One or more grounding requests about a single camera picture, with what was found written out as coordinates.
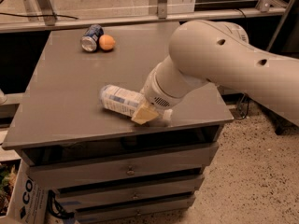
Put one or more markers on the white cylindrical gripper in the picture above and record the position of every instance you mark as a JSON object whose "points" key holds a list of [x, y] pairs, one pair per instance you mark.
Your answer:
{"points": [[156, 94]]}

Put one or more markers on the clear plastic water bottle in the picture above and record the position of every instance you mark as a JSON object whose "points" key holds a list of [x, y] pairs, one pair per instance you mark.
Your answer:
{"points": [[126, 102]]}

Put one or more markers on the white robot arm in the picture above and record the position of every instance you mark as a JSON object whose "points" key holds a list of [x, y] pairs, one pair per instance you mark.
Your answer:
{"points": [[219, 52]]}

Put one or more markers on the blue pepsi can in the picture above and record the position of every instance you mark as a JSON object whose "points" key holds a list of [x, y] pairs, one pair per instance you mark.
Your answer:
{"points": [[89, 41]]}

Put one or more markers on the grey drawer cabinet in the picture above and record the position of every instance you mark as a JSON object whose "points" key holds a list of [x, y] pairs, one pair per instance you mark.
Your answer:
{"points": [[60, 118]]}

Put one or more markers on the orange fruit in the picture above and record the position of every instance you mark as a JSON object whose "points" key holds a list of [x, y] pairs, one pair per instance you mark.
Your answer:
{"points": [[106, 42]]}

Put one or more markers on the bottom grey drawer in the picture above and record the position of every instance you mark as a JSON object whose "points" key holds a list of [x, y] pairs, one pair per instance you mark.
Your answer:
{"points": [[136, 209]]}

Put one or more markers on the grey drawer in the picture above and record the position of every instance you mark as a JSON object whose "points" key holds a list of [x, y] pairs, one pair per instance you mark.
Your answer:
{"points": [[136, 209], [80, 173], [132, 190]]}

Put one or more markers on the top grey drawer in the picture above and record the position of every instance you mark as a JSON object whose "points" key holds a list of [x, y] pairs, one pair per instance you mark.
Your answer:
{"points": [[80, 173]]}

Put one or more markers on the middle grey drawer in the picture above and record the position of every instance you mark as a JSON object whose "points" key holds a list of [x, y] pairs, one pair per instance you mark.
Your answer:
{"points": [[132, 190]]}

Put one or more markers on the white cardboard box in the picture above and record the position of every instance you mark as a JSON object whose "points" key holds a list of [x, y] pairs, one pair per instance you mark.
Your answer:
{"points": [[28, 202]]}

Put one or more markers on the metal frame rail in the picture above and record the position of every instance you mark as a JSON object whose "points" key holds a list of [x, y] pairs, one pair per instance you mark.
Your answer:
{"points": [[224, 14]]}

